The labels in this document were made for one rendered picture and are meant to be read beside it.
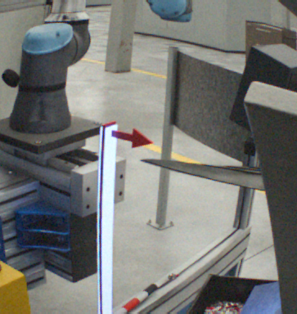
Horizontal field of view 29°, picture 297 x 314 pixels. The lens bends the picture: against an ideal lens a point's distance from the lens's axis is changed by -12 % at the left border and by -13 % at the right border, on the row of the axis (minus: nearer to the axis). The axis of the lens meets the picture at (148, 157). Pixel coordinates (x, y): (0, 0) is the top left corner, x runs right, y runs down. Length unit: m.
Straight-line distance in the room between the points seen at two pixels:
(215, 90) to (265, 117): 2.67
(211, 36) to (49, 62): 9.44
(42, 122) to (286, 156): 1.08
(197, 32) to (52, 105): 9.64
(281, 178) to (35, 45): 1.07
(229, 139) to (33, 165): 1.65
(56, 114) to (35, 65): 0.13
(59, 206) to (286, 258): 1.00
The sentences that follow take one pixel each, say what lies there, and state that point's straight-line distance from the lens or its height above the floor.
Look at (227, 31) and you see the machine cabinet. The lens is 10.45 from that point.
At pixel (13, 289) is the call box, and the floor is 1.06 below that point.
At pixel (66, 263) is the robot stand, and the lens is 1.32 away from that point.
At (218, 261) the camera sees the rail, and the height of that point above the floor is 0.84.
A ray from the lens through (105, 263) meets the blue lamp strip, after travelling 0.85.
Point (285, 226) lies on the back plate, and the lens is 0.27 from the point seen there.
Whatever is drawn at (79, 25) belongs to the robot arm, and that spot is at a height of 1.26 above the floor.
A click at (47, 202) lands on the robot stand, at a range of 1.29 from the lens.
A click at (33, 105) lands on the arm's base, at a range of 1.28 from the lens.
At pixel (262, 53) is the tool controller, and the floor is 1.24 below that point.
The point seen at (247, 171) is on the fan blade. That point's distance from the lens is 0.69.
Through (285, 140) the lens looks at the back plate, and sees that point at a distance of 0.21.
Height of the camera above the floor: 1.40
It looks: 18 degrees down
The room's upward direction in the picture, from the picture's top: 4 degrees clockwise
